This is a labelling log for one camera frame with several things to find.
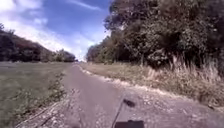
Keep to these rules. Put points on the mown grass field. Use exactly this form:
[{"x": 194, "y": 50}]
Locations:
[{"x": 26, "y": 83}]

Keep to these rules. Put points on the row of tall trees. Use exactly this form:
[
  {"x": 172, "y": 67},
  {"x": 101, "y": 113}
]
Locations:
[{"x": 160, "y": 30}]

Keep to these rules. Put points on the dry grass verge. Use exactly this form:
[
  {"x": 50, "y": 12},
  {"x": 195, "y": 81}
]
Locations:
[{"x": 166, "y": 80}]

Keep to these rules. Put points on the grey gravelly asphalt path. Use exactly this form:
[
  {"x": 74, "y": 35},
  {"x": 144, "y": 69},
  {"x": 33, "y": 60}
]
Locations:
[{"x": 96, "y": 100}]

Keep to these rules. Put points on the dark wood of trees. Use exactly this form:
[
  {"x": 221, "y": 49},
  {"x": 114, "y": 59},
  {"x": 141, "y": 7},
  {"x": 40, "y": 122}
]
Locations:
[{"x": 23, "y": 50}]

